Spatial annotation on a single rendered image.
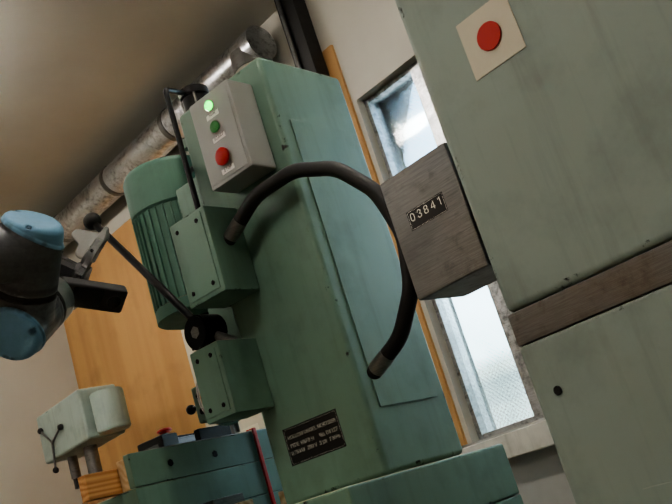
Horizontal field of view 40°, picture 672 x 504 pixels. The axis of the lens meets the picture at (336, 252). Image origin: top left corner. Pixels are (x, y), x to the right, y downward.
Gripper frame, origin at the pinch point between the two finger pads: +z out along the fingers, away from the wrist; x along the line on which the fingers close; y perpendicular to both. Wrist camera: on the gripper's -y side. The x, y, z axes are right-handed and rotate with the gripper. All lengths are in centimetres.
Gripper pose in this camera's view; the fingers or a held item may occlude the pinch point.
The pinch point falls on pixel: (98, 263)
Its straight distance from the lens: 177.2
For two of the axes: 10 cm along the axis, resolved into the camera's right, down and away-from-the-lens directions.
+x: -4.1, 8.6, 3.1
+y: -9.1, -4.1, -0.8
